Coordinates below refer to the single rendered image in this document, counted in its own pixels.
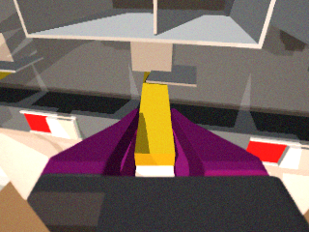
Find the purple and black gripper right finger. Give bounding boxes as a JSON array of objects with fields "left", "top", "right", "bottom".
[{"left": 171, "top": 108, "right": 269, "bottom": 176}]

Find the grey box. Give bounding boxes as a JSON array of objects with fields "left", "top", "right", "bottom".
[
  {"left": 14, "top": 0, "right": 275, "bottom": 165},
  {"left": 0, "top": 0, "right": 43, "bottom": 79},
  {"left": 269, "top": 0, "right": 309, "bottom": 44}
]

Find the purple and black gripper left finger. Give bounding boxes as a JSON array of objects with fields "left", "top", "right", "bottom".
[{"left": 39, "top": 109, "right": 139, "bottom": 177}]

